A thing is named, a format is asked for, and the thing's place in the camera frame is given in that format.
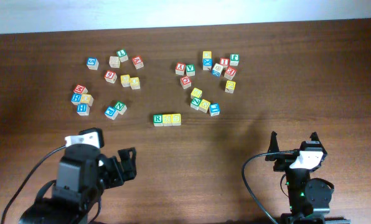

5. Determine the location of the green R block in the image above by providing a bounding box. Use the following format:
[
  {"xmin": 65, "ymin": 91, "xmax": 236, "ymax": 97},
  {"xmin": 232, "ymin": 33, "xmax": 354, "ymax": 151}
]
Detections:
[{"xmin": 153, "ymin": 114, "xmax": 163, "ymax": 127}]

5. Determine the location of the yellow S block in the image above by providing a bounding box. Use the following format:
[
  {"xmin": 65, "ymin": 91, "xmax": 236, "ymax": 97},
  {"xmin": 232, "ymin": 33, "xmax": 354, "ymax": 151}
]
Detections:
[
  {"xmin": 171, "ymin": 113, "xmax": 182, "ymax": 126},
  {"xmin": 162, "ymin": 114, "xmax": 172, "ymax": 126}
]

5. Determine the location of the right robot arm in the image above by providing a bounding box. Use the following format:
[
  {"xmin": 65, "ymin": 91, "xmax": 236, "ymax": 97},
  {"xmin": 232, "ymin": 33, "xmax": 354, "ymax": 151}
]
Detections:
[{"xmin": 265, "ymin": 132, "xmax": 334, "ymax": 223}]

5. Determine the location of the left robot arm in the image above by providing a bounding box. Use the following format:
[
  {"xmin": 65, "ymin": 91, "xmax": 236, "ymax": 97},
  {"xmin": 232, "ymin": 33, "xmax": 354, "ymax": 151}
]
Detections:
[{"xmin": 19, "ymin": 144, "xmax": 137, "ymax": 224}]

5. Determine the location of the blue P block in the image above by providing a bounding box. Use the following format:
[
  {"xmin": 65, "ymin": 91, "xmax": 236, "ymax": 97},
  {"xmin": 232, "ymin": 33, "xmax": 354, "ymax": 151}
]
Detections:
[{"xmin": 104, "ymin": 106, "xmax": 119, "ymax": 120}]

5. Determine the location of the green N block left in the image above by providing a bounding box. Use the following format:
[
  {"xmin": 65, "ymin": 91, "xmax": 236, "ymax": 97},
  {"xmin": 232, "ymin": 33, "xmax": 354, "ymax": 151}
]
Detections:
[{"xmin": 114, "ymin": 101, "xmax": 127, "ymax": 114}]

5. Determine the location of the green n block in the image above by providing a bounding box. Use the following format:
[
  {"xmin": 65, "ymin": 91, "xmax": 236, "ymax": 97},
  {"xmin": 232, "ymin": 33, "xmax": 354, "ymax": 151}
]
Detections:
[
  {"xmin": 114, "ymin": 101, "xmax": 127, "ymax": 114},
  {"xmin": 190, "ymin": 97, "xmax": 202, "ymax": 110}
]

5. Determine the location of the blue L block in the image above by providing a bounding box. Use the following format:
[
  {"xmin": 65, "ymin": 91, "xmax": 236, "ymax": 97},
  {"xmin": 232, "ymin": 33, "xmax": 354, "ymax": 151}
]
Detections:
[{"xmin": 209, "ymin": 103, "xmax": 220, "ymax": 116}]

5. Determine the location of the blue H block lower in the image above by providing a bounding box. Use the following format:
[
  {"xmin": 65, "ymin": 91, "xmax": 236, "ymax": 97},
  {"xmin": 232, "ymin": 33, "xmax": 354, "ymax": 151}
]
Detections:
[{"xmin": 77, "ymin": 104, "xmax": 90, "ymax": 116}]

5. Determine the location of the blue h block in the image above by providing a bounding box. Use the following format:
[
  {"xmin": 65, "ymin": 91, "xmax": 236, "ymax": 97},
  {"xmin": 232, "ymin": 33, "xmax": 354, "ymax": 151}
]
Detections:
[
  {"xmin": 77, "ymin": 104, "xmax": 90, "ymax": 116},
  {"xmin": 70, "ymin": 93, "xmax": 82, "ymax": 105}
]

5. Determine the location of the yellow K block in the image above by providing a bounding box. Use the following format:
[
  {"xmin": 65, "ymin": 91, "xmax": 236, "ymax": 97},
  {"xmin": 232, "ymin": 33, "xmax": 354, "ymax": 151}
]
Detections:
[{"xmin": 225, "ymin": 80, "xmax": 236, "ymax": 93}]

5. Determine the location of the yellow o block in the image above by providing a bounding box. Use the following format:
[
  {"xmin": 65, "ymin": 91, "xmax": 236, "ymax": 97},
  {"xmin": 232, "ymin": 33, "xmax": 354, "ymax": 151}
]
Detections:
[
  {"xmin": 80, "ymin": 94, "xmax": 94, "ymax": 106},
  {"xmin": 199, "ymin": 99, "xmax": 210, "ymax": 113}
]

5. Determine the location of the yellow O block right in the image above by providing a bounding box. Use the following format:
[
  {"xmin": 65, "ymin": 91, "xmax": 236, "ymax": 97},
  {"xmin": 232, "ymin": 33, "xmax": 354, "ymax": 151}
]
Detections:
[{"xmin": 199, "ymin": 99, "xmax": 210, "ymax": 113}]

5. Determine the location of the blue H block upper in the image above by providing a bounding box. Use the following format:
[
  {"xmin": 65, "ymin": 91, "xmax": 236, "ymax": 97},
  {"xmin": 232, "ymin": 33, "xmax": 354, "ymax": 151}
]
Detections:
[{"xmin": 70, "ymin": 93, "xmax": 82, "ymax": 105}]

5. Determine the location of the red E block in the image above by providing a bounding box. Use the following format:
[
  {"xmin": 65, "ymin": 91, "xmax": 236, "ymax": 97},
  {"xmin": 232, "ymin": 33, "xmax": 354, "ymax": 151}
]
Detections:
[{"xmin": 224, "ymin": 67, "xmax": 237, "ymax": 80}]

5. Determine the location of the green N block right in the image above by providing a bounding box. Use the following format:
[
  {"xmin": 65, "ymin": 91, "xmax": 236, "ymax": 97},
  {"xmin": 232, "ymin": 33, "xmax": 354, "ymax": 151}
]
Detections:
[{"xmin": 190, "ymin": 97, "xmax": 202, "ymax": 110}]

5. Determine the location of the red M block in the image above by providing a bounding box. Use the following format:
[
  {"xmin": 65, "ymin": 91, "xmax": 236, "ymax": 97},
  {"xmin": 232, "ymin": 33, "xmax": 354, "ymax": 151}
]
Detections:
[{"xmin": 73, "ymin": 85, "xmax": 88, "ymax": 95}]

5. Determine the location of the yellow block right of pair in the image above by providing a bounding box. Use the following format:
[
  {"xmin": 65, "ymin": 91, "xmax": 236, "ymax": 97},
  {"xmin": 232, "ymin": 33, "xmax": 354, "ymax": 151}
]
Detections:
[{"xmin": 129, "ymin": 77, "xmax": 141, "ymax": 90}]

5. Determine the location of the yellow block of pair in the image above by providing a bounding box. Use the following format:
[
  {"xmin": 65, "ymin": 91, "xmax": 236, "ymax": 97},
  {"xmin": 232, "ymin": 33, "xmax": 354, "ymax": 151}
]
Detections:
[
  {"xmin": 120, "ymin": 74, "xmax": 130, "ymax": 87},
  {"xmin": 129, "ymin": 77, "xmax": 141, "ymax": 90}
]

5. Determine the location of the yellow Z block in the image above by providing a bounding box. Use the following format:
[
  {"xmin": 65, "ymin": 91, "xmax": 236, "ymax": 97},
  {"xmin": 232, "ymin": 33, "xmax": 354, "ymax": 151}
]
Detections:
[{"xmin": 190, "ymin": 88, "xmax": 203, "ymax": 99}]

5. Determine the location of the yellow block left of pair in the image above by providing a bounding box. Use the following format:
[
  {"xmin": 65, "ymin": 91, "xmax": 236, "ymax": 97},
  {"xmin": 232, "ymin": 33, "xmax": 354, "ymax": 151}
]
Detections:
[{"xmin": 120, "ymin": 74, "xmax": 130, "ymax": 87}]

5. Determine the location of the blue edged tilted block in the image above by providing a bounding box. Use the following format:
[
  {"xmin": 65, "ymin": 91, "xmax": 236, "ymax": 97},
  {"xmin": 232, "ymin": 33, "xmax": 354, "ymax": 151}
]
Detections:
[{"xmin": 212, "ymin": 63, "xmax": 223, "ymax": 77}]

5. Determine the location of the red 6 block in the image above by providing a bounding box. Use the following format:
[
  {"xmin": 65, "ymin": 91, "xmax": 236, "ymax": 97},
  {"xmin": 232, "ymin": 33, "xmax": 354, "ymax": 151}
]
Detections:
[{"xmin": 104, "ymin": 70, "xmax": 117, "ymax": 83}]

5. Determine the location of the green J block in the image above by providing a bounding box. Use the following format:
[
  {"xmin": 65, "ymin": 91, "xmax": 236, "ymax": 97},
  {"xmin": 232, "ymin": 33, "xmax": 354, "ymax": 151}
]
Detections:
[{"xmin": 230, "ymin": 54, "xmax": 240, "ymax": 66}]

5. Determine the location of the red I block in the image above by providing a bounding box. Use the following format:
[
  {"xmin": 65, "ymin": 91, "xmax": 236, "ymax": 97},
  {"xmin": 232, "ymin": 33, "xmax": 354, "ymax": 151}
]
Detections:
[{"xmin": 219, "ymin": 58, "xmax": 230, "ymax": 69}]

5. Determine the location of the blue X block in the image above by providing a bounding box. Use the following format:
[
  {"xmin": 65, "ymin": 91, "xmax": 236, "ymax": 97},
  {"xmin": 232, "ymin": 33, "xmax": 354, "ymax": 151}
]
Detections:
[{"xmin": 202, "ymin": 58, "xmax": 212, "ymax": 70}]

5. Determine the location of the red C block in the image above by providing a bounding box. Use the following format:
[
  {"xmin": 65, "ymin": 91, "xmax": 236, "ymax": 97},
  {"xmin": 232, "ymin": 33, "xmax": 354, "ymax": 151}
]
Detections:
[{"xmin": 180, "ymin": 76, "xmax": 192, "ymax": 89}]

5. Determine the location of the blue number 5 block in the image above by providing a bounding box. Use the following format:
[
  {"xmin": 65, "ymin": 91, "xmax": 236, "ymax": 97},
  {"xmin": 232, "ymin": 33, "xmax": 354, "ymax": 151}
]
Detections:
[{"xmin": 87, "ymin": 57, "xmax": 99, "ymax": 70}]

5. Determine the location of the plain wooden block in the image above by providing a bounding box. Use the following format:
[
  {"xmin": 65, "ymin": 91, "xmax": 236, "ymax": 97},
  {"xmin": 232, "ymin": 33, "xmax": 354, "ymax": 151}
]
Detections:
[{"xmin": 109, "ymin": 56, "xmax": 121, "ymax": 68}]

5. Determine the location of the green V block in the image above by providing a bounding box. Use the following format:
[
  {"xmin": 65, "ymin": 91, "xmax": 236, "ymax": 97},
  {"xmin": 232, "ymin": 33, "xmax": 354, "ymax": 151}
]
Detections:
[{"xmin": 185, "ymin": 64, "xmax": 195, "ymax": 77}]

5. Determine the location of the yellow top block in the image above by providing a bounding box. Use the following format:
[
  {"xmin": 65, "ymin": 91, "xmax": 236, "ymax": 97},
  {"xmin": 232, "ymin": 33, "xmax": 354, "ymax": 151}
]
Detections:
[{"xmin": 202, "ymin": 51, "xmax": 212, "ymax": 59}]

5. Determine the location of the red A block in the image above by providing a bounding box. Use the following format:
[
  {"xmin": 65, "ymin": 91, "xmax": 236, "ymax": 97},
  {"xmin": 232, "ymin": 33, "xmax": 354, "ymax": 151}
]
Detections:
[{"xmin": 132, "ymin": 55, "xmax": 144, "ymax": 69}]

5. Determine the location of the green L block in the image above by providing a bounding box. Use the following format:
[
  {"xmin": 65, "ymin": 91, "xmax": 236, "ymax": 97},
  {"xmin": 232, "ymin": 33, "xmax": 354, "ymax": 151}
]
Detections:
[{"xmin": 116, "ymin": 49, "xmax": 129, "ymax": 62}]

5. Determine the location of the red Y block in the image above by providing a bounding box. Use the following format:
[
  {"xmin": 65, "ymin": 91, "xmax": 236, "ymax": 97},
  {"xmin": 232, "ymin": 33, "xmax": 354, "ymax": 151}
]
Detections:
[{"xmin": 175, "ymin": 63, "xmax": 186, "ymax": 75}]

